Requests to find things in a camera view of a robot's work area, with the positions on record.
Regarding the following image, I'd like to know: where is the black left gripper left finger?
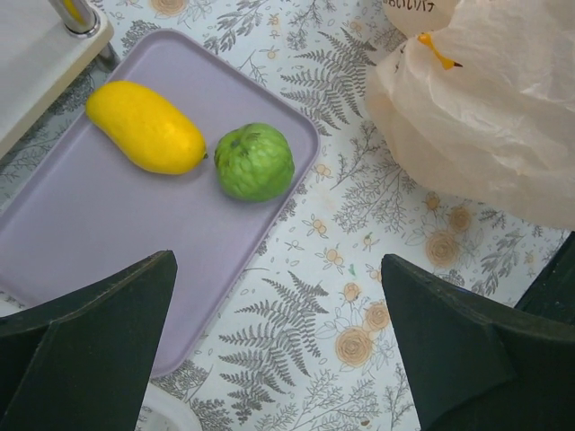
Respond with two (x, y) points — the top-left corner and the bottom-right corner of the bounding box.
(1, 251), (178, 430)

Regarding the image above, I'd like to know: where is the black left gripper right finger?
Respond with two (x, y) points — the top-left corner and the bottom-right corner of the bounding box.
(382, 254), (574, 430)

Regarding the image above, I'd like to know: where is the yellow mango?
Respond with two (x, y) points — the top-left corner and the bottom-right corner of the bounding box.
(85, 81), (208, 175)

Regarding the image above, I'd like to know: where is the orange plastic grocery bag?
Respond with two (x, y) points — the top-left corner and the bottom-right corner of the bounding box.
(366, 1), (574, 230)

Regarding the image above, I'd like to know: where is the purple plastic tray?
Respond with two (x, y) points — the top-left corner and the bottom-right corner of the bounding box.
(1, 29), (320, 376)

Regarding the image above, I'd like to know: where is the floral patterned table mat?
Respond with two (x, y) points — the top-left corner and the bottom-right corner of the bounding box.
(0, 0), (571, 431)

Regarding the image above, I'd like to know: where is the white two-tier shelf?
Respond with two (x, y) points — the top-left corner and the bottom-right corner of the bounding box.
(1, 0), (116, 155)

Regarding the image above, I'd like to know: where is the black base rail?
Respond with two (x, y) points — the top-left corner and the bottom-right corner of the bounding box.
(515, 232), (575, 325)

